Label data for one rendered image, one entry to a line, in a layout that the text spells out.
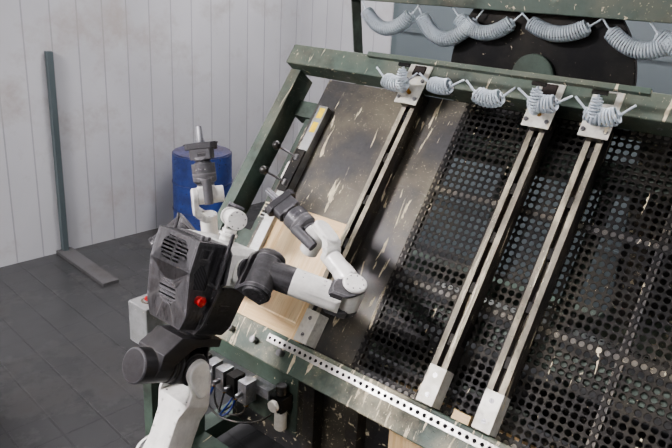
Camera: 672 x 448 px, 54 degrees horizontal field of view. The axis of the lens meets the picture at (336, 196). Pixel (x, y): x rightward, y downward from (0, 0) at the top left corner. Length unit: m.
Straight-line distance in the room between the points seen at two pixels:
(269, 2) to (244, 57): 0.57
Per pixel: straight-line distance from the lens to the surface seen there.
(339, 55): 2.95
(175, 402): 2.35
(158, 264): 2.17
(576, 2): 2.81
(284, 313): 2.62
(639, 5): 2.74
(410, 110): 2.65
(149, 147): 5.88
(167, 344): 2.19
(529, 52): 2.94
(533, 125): 2.39
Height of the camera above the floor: 2.19
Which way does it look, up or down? 18 degrees down
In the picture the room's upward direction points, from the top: 3 degrees clockwise
